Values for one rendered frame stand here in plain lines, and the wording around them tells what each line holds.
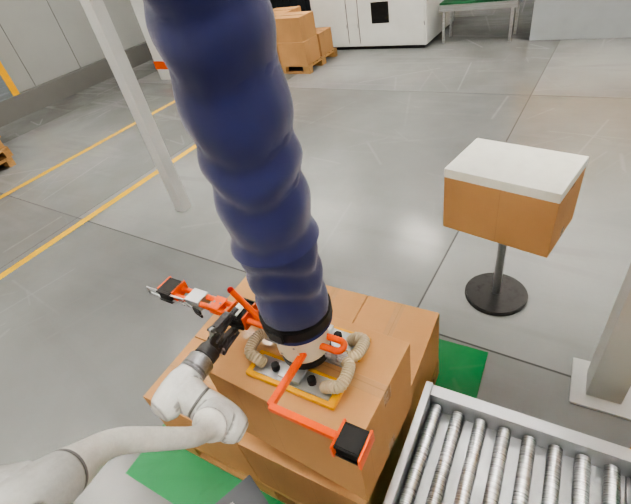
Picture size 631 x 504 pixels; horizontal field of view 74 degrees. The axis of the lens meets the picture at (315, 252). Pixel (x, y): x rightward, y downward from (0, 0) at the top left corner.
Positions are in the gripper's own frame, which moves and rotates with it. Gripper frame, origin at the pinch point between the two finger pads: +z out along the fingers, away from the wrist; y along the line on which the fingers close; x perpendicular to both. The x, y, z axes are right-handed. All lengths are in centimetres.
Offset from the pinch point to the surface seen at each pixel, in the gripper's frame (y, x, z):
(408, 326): 66, 38, 65
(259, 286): -31.3, 25.5, -10.4
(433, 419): 65, 63, 21
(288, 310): -22.4, 31.4, -8.8
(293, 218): -51, 37, -4
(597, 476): 71, 122, 26
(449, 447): 65, 72, 13
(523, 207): 30, 77, 131
